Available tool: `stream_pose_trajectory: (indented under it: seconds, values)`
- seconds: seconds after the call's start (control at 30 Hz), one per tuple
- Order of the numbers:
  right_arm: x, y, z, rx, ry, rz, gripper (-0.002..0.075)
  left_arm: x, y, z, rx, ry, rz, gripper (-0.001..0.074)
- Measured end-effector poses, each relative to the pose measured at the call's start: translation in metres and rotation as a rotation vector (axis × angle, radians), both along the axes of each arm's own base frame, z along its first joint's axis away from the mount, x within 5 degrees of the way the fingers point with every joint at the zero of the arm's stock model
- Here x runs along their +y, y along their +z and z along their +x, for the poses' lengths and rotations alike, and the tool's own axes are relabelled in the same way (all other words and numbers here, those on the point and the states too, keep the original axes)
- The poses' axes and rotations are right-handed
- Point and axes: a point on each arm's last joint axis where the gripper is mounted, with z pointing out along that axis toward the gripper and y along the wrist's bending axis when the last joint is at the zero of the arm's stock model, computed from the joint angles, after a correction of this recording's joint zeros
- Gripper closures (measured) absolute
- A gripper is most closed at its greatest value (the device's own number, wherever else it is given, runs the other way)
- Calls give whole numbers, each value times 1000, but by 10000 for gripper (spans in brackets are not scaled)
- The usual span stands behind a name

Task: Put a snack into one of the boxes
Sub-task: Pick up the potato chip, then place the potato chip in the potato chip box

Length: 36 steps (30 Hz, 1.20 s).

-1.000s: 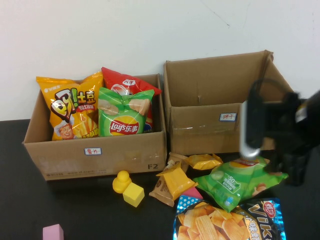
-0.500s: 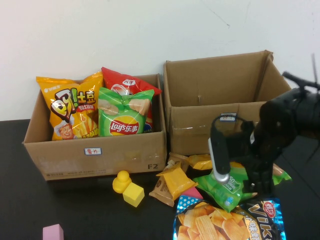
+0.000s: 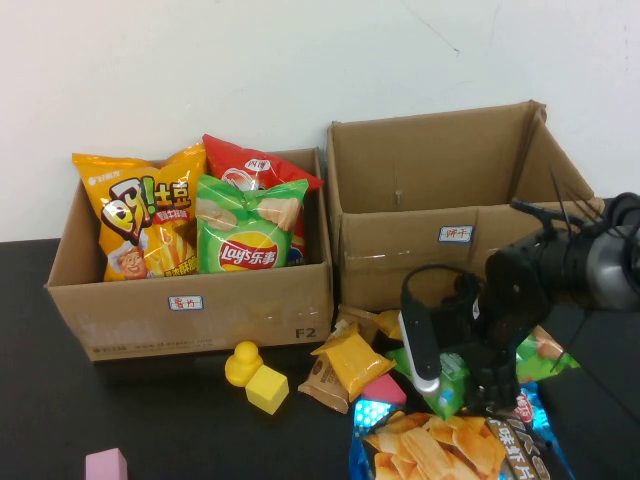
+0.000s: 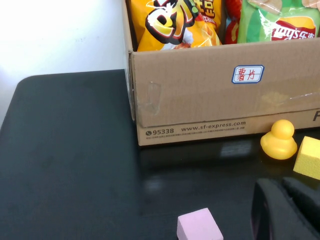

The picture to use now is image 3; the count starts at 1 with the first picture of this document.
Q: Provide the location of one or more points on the orange potato stick snack bag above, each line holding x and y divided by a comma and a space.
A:
130, 215

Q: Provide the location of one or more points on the green Lay's bag with logo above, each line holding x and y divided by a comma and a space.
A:
245, 250

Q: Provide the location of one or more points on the blue Vika shrimp chip bag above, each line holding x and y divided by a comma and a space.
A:
425, 450

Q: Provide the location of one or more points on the light pink foam block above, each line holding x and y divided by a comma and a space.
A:
105, 465

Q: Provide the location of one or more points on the green cucumber Lay's chip bag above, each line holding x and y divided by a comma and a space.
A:
452, 375

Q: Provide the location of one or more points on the magenta foam block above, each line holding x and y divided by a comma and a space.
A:
385, 391

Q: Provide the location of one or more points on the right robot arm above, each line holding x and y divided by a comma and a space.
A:
610, 265

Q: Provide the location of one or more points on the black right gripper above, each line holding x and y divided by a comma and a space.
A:
515, 300

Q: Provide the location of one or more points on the yellow foam cube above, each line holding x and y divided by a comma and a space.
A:
265, 390

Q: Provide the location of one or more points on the yellow biscuit packet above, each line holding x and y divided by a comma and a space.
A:
355, 362
390, 322

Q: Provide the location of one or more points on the plain taped cardboard box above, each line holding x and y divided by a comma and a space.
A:
400, 250

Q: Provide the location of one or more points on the white label with red writing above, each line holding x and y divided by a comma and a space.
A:
185, 303

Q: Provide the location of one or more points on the red chip bag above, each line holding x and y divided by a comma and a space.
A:
235, 160

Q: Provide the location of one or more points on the brown biscuit packet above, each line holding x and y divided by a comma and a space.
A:
352, 320
320, 382

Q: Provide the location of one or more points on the cardboard box with F2 print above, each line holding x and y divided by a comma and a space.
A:
125, 320

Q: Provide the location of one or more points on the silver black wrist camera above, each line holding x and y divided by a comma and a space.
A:
420, 345

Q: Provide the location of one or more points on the yellow rubber duck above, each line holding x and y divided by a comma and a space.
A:
242, 365

